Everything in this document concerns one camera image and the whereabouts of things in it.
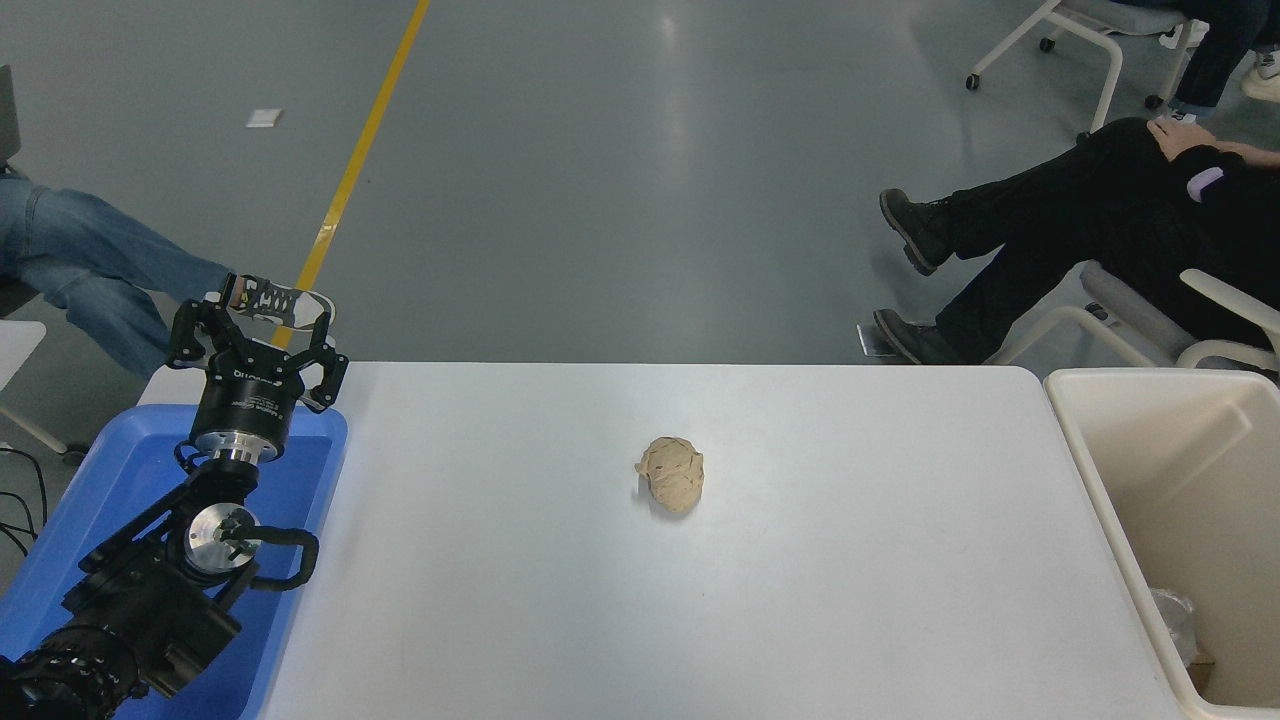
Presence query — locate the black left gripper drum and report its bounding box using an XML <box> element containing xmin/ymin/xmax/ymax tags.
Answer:
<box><xmin>190</xmin><ymin>340</ymin><xmax>307</xmax><ymax>449</ymax></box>

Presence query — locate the silver foil plate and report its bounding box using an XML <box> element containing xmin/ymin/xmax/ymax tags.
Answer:
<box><xmin>1147</xmin><ymin>587</ymin><xmax>1200</xmax><ymax>670</ymax></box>

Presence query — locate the person's hand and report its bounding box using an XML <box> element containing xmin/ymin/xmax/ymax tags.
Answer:
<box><xmin>1147</xmin><ymin>116</ymin><xmax>1222</xmax><ymax>160</ymax></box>

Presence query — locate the person in jeans seat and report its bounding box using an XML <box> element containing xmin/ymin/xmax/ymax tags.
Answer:
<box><xmin>0</xmin><ymin>165</ymin><xmax>336</xmax><ymax>379</ymax></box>

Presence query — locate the blue plastic tray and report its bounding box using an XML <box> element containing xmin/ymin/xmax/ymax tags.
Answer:
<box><xmin>0</xmin><ymin>403</ymin><xmax>349</xmax><ymax>720</ymax></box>

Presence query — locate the white side table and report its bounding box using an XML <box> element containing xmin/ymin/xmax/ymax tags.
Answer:
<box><xmin>0</xmin><ymin>320</ymin><xmax>69</xmax><ymax>457</ymax></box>

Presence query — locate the crumpled tan paper ball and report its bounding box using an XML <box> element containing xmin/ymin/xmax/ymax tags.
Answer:
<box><xmin>634</xmin><ymin>436</ymin><xmax>705</xmax><ymax>515</ymax></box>

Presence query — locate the person beside bin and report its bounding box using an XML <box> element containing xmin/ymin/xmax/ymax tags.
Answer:
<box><xmin>873</xmin><ymin>115</ymin><xmax>1280</xmax><ymax>369</ymax></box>

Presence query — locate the grey white office chair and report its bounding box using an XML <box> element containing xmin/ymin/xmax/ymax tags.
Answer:
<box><xmin>985</xmin><ymin>258</ymin><xmax>1280</xmax><ymax>377</ymax></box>

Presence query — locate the white wheeled chair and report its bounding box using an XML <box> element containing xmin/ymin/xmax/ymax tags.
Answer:
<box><xmin>964</xmin><ymin>0</ymin><xmax>1207</xmax><ymax>143</ymax></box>

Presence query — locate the large pale bin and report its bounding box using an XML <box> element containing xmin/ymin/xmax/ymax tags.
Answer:
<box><xmin>1042</xmin><ymin>367</ymin><xmax>1280</xmax><ymax>720</ymax></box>

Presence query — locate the person on wheeled chair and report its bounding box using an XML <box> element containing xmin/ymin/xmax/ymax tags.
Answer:
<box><xmin>1168</xmin><ymin>0</ymin><xmax>1280</xmax><ymax>127</ymax></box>

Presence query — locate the black floor cable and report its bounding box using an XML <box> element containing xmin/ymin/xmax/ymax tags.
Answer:
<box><xmin>0</xmin><ymin>490</ymin><xmax>33</xmax><ymax>561</ymax></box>
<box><xmin>0</xmin><ymin>447</ymin><xmax>49</xmax><ymax>533</ymax></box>

